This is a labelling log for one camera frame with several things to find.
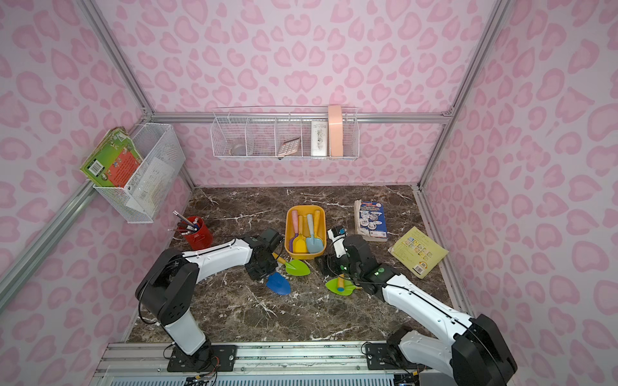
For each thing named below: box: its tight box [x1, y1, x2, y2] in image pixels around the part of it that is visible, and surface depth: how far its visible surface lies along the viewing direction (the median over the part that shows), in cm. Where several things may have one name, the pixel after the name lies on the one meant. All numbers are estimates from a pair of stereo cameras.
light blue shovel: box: [305, 213, 324, 254], surface depth 100 cm
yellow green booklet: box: [387, 225, 450, 280], surface depth 99 cm
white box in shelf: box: [310, 120, 329, 157], surface depth 95 cm
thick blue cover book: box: [354, 199, 388, 243], surface depth 106 cm
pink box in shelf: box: [328, 105, 344, 157], surface depth 84 cm
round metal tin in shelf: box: [229, 143, 247, 157], surface depth 99 cm
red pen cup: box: [177, 215, 214, 251], surface depth 97 cm
